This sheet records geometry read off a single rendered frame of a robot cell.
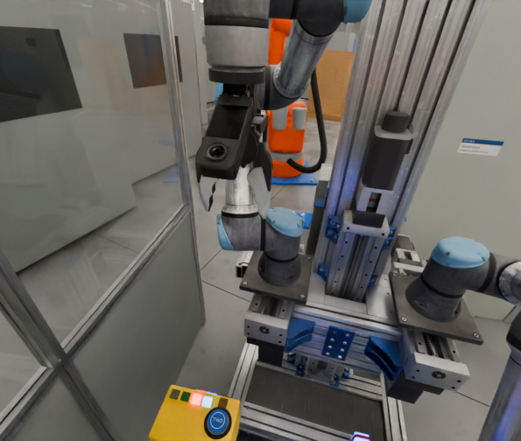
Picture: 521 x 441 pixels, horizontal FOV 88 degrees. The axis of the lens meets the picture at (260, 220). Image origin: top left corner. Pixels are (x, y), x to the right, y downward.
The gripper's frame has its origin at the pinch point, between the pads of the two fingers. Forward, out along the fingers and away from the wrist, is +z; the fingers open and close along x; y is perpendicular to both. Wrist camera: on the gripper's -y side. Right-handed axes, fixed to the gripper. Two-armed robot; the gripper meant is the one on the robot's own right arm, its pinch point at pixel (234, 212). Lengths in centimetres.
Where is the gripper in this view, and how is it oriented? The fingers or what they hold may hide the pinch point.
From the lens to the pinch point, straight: 43.8
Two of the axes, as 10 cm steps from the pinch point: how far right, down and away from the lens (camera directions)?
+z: -0.4, 8.3, 5.5
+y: 1.9, -5.4, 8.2
